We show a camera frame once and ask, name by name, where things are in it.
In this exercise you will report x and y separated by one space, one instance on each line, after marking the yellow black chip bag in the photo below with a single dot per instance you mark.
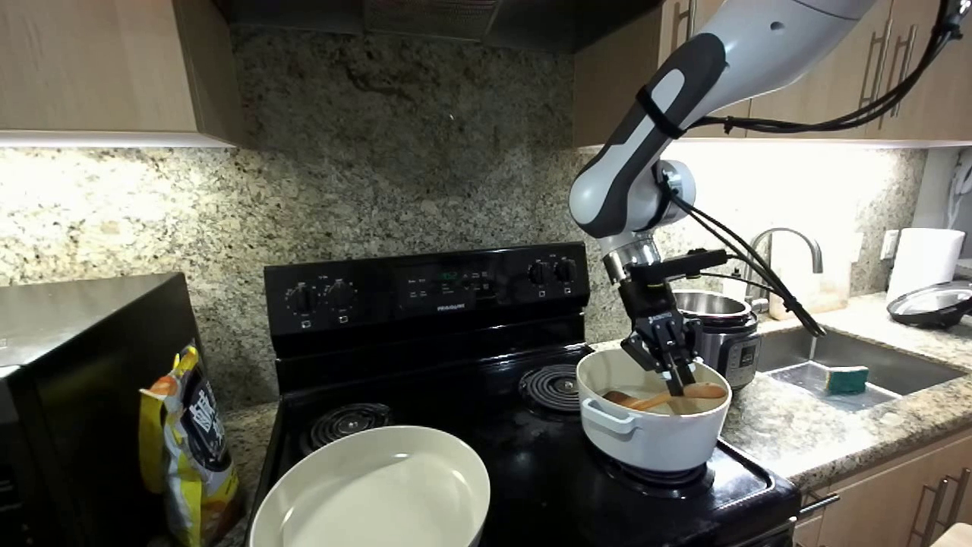
192 446

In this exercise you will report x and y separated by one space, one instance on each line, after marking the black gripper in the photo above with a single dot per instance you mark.
653 314

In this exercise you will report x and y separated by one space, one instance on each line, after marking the light wood upper cabinet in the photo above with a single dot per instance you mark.
91 62

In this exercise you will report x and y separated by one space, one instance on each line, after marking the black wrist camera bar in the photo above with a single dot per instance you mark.
686 263

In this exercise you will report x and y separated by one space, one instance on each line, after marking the white wall switch plate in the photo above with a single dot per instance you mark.
888 243

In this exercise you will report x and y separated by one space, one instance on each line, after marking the green blue sponge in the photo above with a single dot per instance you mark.
849 379

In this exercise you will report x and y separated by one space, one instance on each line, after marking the wooden spatula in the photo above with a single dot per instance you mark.
656 401

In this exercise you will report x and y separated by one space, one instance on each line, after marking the steel black pressure cooker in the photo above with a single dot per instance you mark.
729 339

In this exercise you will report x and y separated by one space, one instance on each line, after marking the steel kitchen sink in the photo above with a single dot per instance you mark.
892 360

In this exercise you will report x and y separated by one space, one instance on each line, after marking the black microwave oven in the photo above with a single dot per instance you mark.
71 406

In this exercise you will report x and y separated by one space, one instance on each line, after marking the light wood lower cabinet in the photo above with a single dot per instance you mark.
882 503

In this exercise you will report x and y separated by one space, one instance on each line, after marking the light wood cabinet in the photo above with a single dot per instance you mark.
882 503
91 62

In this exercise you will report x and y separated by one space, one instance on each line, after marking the dark range hood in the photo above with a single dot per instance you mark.
406 18

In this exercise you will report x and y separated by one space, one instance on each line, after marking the white frying pan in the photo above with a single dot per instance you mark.
374 498

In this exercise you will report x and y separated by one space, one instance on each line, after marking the white paper towel roll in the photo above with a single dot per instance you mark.
923 263

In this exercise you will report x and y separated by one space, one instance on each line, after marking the curved steel faucet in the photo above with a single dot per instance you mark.
801 235

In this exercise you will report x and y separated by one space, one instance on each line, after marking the black electric stove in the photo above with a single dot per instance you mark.
427 292

